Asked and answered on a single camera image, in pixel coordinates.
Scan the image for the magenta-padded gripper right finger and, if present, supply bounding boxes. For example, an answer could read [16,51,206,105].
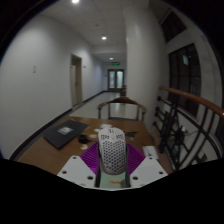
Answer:
[125,141,169,188]

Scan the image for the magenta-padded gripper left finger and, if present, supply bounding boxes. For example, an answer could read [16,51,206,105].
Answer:
[57,141,102,188]

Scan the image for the white honeycomb computer mouse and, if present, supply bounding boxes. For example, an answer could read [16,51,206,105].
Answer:
[97,127,128,176]

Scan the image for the small black object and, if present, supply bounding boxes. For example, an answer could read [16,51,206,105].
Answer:
[77,133,89,145]

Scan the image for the small white card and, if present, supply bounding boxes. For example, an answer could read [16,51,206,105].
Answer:
[99,123,114,130]

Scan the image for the black railing with wooden handrail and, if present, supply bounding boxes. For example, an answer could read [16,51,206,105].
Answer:
[152,85,224,172]

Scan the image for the wooden armchair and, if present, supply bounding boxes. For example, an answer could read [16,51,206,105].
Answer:
[97,96,148,123]

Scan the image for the pale wooden room door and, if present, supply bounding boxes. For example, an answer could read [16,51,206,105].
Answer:
[69,53,84,108]

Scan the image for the glazed double door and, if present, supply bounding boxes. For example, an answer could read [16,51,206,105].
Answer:
[107,68,126,91]

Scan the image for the large dark window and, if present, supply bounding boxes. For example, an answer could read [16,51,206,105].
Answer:
[167,42,202,118]

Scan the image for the round ceiling lights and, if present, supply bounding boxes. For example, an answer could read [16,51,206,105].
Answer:
[70,0,115,62]

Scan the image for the small dark transom window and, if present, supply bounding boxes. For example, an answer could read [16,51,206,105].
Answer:
[159,11,188,44]

